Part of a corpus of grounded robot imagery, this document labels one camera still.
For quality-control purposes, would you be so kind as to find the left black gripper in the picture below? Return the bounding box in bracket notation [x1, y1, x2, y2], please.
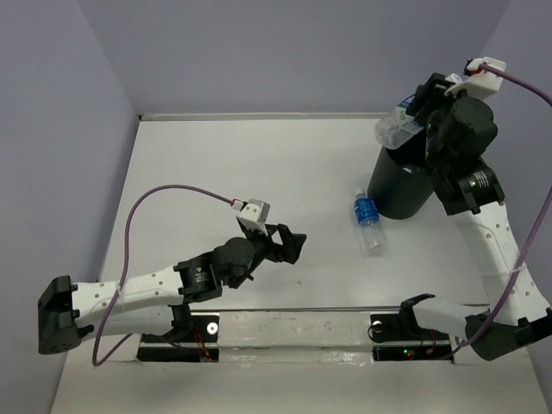
[227, 223, 305, 290]

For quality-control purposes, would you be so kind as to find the green white label bottle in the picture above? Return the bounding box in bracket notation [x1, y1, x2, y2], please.
[374, 73, 462, 150]

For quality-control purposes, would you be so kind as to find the blue label bottle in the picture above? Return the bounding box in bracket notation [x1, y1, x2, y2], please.
[354, 189, 386, 255]

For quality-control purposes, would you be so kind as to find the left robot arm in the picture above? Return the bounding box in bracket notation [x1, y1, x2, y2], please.
[37, 224, 307, 355]

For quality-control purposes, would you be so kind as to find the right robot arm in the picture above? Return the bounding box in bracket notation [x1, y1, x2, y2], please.
[397, 73, 551, 361]

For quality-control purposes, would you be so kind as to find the black cylindrical bin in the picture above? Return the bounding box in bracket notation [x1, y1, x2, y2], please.
[367, 144, 434, 220]

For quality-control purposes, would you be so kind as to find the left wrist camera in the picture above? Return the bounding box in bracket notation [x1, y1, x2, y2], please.
[236, 198, 270, 235]

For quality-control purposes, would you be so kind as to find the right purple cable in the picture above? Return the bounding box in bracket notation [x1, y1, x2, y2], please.
[448, 63, 552, 360]

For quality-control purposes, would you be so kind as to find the purple cable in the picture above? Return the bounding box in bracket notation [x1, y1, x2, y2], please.
[91, 184, 242, 367]
[448, 63, 552, 360]

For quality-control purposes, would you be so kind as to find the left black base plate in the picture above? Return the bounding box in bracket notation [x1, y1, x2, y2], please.
[136, 312, 220, 363]

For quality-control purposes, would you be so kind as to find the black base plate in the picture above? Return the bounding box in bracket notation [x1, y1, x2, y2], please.
[367, 313, 453, 362]
[136, 312, 220, 363]

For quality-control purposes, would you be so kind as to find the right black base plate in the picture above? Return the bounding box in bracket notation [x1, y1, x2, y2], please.
[367, 313, 453, 362]

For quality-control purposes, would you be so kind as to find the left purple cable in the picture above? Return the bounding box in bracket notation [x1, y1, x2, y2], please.
[91, 184, 242, 367]

